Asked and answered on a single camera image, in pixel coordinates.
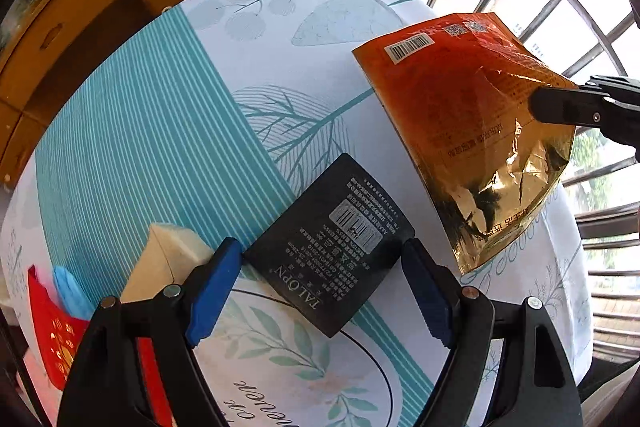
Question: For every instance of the red gold gift bag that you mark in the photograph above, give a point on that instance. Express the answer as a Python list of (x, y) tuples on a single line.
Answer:
[(58, 335)]

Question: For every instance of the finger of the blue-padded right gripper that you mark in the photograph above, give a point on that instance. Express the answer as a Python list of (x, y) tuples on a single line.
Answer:
[(535, 385)]

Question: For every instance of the blue face mask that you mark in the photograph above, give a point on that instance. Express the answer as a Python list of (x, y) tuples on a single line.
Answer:
[(73, 299)]

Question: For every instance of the black TALOPN packet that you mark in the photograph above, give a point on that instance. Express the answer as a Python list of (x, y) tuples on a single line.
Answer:
[(331, 249)]

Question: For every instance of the teal white patterned tablecloth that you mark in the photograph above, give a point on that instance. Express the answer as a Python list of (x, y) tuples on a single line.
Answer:
[(216, 117)]

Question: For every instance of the beige small box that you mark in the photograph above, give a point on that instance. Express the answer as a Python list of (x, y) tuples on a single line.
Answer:
[(169, 256)]

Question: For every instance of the orange gold foil pouch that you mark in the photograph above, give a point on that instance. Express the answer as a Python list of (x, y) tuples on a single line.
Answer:
[(456, 89)]

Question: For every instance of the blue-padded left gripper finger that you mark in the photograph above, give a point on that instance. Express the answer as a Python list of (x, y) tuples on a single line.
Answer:
[(133, 352)]

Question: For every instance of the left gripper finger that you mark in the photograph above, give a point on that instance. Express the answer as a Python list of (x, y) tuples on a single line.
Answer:
[(617, 120), (618, 87)]

